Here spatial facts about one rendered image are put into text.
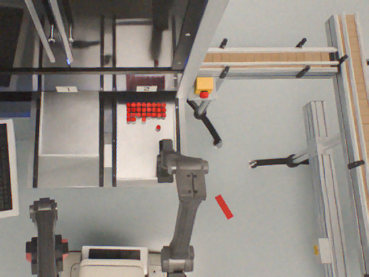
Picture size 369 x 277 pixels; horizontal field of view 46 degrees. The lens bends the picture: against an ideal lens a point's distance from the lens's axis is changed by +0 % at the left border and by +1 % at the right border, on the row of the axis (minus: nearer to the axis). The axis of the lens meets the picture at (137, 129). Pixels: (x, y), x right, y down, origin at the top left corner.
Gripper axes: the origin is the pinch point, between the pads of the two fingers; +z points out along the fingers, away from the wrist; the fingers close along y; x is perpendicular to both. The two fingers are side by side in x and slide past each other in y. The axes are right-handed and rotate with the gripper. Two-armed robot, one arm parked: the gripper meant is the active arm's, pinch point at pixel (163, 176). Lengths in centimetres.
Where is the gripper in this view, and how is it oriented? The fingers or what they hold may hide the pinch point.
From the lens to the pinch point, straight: 186.1
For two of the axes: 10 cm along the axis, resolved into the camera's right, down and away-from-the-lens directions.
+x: -10.0, 0.0, -0.3
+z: -0.2, 3.7, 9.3
